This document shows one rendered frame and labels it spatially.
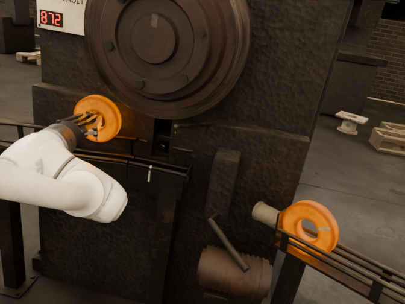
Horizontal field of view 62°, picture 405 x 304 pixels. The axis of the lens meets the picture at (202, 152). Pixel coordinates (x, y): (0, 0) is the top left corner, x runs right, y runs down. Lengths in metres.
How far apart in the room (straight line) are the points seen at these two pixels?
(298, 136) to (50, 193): 0.78
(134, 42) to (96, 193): 0.39
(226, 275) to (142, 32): 0.72
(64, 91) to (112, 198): 0.56
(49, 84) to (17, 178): 0.76
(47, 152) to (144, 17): 0.40
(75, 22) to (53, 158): 0.55
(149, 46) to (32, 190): 0.46
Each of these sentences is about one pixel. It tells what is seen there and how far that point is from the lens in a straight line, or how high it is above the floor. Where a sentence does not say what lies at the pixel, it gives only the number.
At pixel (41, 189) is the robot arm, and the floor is 0.89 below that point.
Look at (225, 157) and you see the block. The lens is 1.03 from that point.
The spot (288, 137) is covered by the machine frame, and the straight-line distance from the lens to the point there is 1.11.
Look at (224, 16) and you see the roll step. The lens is 0.93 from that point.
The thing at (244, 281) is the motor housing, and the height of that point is 0.50.
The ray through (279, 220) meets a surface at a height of 0.70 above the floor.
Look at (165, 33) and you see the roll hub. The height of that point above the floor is 1.14.
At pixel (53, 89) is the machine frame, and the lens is 1.28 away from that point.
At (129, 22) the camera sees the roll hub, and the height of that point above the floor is 1.15.
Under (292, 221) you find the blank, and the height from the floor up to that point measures 0.71.
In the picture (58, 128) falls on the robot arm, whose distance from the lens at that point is 0.93.
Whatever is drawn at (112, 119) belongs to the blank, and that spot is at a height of 0.84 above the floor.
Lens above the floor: 1.22
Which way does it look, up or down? 24 degrees down
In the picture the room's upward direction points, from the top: 9 degrees clockwise
